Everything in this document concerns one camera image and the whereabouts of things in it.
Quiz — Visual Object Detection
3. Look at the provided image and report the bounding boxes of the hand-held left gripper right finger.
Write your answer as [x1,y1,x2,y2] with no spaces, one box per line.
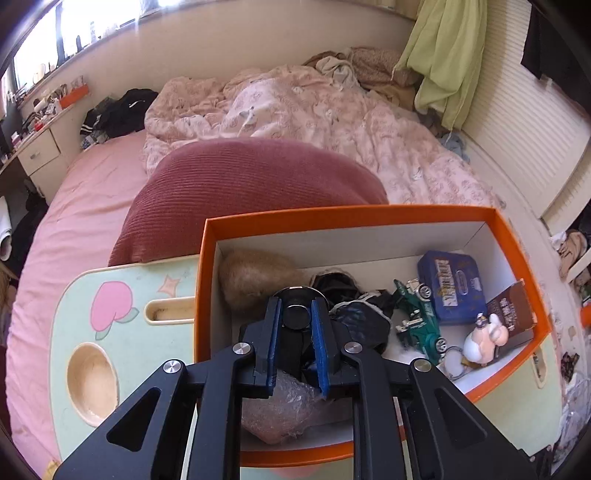
[310,299,539,480]

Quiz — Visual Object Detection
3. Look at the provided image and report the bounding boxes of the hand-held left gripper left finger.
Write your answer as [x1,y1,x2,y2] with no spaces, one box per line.
[54,295,283,480]

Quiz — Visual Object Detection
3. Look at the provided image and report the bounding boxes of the silver mirrored perfume bottle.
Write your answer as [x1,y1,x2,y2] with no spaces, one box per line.
[271,286,329,384]

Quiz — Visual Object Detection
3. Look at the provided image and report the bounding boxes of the black textured pouch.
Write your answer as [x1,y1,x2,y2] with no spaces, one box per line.
[330,298,393,354]

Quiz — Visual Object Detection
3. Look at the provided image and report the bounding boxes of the clear bubble wrap bundle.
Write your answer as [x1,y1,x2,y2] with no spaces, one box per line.
[241,369,352,446]

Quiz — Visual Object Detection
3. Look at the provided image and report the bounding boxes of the fluffy beige scrunchie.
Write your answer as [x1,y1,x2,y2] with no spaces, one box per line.
[218,249,308,315]

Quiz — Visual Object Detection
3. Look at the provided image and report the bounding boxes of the orange cardboard box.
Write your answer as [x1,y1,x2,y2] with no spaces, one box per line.
[194,205,552,468]

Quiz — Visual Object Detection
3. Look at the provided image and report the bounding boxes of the green toy car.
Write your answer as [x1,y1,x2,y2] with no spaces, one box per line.
[392,277,450,355]

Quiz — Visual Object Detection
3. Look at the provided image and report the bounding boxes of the blue tin box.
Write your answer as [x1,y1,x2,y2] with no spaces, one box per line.
[417,250,488,324]

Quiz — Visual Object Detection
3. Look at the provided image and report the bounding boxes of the rabbit figurine keychain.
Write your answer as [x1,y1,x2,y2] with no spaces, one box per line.
[445,313,509,380]

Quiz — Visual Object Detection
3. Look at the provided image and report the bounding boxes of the brown printed card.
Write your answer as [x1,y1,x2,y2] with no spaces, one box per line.
[486,278,539,334]

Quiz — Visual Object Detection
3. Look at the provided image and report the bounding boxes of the black lace cloth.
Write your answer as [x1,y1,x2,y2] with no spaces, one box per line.
[309,271,402,310]

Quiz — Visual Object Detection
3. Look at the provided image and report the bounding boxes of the green cartoon lap desk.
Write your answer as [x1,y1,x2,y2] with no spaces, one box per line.
[48,254,575,480]

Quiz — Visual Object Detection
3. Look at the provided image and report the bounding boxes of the pink floral duvet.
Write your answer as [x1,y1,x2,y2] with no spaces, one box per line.
[143,65,504,208]

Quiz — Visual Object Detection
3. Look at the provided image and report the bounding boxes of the pink bed sheet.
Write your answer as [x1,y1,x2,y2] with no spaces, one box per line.
[4,131,158,467]

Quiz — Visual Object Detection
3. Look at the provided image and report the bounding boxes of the light blue cloth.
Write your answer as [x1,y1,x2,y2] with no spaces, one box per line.
[438,131,472,162]

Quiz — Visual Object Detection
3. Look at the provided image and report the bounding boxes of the cream clothes heap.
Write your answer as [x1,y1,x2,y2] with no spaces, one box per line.
[551,230,591,282]

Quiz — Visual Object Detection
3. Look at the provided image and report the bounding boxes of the black clothes pile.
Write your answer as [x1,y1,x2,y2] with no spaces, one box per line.
[79,89,160,151]

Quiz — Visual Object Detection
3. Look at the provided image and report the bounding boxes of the beige clothes pile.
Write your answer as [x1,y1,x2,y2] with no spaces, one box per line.
[302,46,421,109]

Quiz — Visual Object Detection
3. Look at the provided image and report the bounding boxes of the rolled white paper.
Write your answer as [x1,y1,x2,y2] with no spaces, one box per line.
[0,196,14,264]

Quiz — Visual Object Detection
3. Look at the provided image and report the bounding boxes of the white louvered closet door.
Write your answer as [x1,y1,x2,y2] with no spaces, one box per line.
[462,0,591,217]

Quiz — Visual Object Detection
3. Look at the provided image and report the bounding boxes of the white drawer cabinet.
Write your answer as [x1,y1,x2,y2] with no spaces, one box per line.
[16,126,75,204]

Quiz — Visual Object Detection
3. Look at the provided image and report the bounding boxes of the light green hanging garment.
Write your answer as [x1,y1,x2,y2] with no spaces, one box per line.
[394,0,489,130]

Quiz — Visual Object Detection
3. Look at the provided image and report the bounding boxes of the small orange storage box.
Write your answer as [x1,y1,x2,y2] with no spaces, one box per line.
[59,85,89,109]

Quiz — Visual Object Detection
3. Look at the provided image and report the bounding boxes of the black hanging garment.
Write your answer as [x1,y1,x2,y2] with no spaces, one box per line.
[521,4,561,80]

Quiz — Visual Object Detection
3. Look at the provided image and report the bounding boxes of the maroon corduroy pillow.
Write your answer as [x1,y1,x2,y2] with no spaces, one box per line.
[107,138,389,267]

